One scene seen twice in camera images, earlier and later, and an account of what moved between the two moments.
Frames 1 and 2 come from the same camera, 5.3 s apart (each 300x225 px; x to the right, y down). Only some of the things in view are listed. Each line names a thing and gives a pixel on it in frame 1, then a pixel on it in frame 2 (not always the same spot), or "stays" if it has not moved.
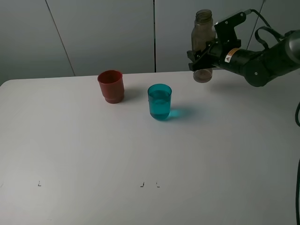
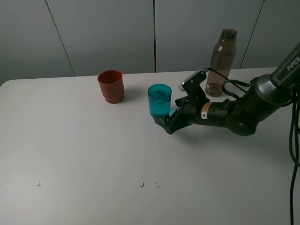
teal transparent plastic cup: [159, 99] stays
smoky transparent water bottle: [203, 31] → [222, 61]
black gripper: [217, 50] → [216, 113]
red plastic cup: [111, 84] stays
